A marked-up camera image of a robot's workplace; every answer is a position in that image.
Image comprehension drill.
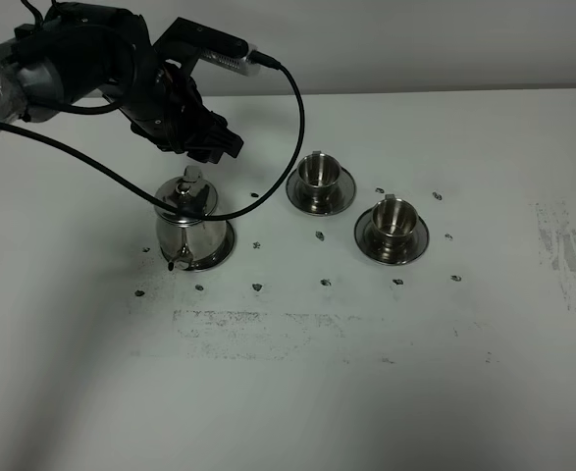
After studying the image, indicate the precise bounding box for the black camera cable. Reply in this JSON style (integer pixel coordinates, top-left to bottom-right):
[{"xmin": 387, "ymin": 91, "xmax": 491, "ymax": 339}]
[{"xmin": 0, "ymin": 51, "xmax": 306, "ymax": 222}]

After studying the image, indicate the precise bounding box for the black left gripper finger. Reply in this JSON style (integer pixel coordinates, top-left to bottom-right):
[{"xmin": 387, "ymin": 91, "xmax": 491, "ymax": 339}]
[
  {"xmin": 199, "ymin": 112, "xmax": 243, "ymax": 158},
  {"xmin": 169, "ymin": 134, "xmax": 224, "ymax": 164}
]

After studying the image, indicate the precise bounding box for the stainless steel teacup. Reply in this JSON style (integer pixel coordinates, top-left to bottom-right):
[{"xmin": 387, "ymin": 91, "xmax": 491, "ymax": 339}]
[
  {"xmin": 296, "ymin": 151, "xmax": 341, "ymax": 201},
  {"xmin": 370, "ymin": 194, "xmax": 419, "ymax": 247}
]

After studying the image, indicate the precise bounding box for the far stainless steel saucer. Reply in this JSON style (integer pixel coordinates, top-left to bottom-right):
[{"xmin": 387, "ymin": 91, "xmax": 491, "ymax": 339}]
[{"xmin": 286, "ymin": 168, "xmax": 356, "ymax": 216}]

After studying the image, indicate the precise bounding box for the near stainless steel saucer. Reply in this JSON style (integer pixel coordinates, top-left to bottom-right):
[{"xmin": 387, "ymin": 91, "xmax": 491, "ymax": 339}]
[{"xmin": 353, "ymin": 209, "xmax": 430, "ymax": 266}]

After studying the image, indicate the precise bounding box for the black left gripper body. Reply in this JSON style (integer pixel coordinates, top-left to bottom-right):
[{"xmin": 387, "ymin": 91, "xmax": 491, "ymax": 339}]
[{"xmin": 122, "ymin": 18, "xmax": 248, "ymax": 152}]

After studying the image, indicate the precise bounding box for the far stainless steel teacup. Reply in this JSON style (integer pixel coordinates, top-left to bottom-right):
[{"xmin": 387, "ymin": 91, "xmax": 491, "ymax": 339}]
[{"xmin": 296, "ymin": 151, "xmax": 341, "ymax": 201}]

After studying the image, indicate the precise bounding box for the stainless steel saucer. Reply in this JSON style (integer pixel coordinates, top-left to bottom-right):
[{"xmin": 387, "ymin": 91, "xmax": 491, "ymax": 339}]
[
  {"xmin": 353, "ymin": 209, "xmax": 430, "ymax": 266},
  {"xmin": 286, "ymin": 168, "xmax": 356, "ymax": 216}
]

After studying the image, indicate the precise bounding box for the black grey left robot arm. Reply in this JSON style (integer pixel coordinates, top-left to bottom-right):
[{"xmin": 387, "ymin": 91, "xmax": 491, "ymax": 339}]
[{"xmin": 0, "ymin": 2, "xmax": 251, "ymax": 163}]

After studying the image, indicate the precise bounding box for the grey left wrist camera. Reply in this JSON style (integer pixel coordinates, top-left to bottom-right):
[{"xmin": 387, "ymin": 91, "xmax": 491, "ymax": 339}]
[{"xmin": 203, "ymin": 42, "xmax": 260, "ymax": 78}]

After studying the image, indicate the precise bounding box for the near stainless steel teacup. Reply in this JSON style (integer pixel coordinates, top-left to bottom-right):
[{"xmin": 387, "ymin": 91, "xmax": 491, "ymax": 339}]
[{"xmin": 370, "ymin": 194, "xmax": 419, "ymax": 247}]

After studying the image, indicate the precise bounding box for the stainless steel teapot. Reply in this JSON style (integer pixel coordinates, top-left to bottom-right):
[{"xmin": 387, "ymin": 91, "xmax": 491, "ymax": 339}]
[{"xmin": 155, "ymin": 165, "xmax": 236, "ymax": 271}]

